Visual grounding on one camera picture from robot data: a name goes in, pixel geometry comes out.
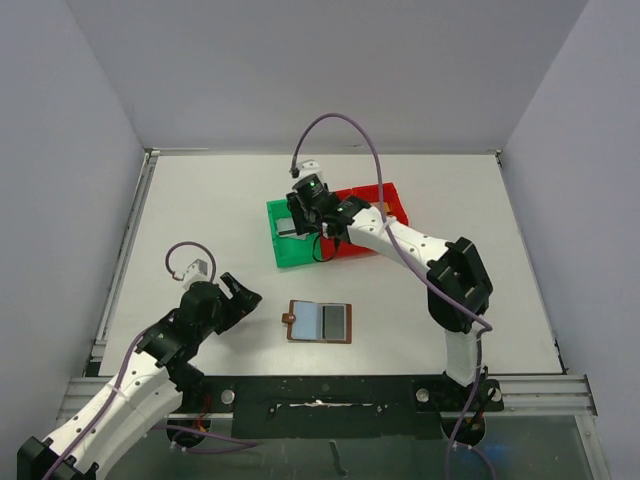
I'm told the silver credit card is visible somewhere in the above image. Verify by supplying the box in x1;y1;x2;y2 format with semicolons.
275;217;308;241

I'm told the red plastic bin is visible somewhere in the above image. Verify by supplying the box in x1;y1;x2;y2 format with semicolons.
352;182;409;226
319;185;379;260

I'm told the green plastic bin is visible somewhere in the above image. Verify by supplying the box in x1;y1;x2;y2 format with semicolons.
266;199;321;269

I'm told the brown leather card holder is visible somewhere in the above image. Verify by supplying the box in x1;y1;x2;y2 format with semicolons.
281;300;353;344

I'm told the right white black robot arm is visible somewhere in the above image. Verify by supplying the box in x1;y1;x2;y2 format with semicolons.
286;192;493;409

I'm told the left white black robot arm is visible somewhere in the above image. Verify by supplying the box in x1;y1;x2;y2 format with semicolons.
17;272;262;479

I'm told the dark card in sleeve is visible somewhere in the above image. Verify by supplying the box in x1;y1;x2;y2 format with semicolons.
322;304;346;341

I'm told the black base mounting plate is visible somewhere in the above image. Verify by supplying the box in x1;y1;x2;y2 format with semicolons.
165;374;504;448

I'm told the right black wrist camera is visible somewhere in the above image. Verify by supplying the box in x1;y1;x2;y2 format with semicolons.
292;159;330;207

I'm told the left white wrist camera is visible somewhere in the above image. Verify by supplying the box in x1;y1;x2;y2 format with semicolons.
172;259;209;291

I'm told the aluminium frame rail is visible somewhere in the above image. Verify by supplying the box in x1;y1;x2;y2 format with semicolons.
55;375;598;426

